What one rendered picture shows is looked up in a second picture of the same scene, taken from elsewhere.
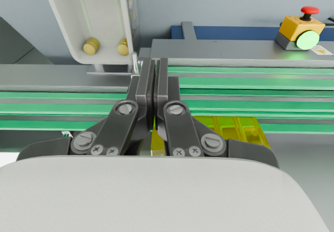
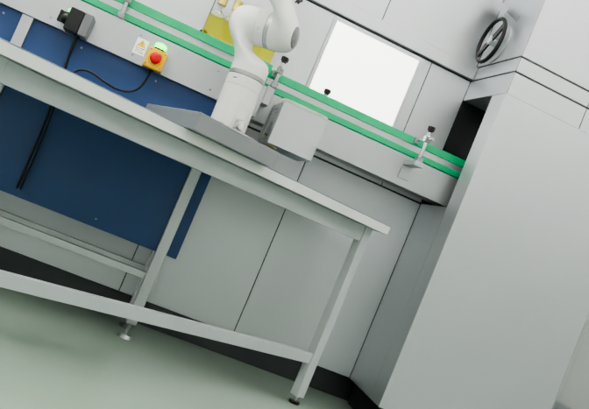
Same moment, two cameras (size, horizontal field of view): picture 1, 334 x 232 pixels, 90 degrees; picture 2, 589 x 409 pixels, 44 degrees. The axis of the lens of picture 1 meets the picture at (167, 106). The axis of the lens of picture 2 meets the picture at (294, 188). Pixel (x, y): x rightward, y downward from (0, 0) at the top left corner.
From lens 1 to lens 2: 260 cm
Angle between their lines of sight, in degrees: 50
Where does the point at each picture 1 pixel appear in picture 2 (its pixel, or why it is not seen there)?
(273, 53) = (180, 56)
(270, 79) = (200, 38)
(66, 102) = (322, 104)
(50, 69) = (333, 146)
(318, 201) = not seen: outside the picture
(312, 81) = (176, 25)
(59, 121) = not seen: hidden behind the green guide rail
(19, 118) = not seen: hidden behind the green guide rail
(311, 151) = not seen: hidden behind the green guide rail
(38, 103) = (340, 111)
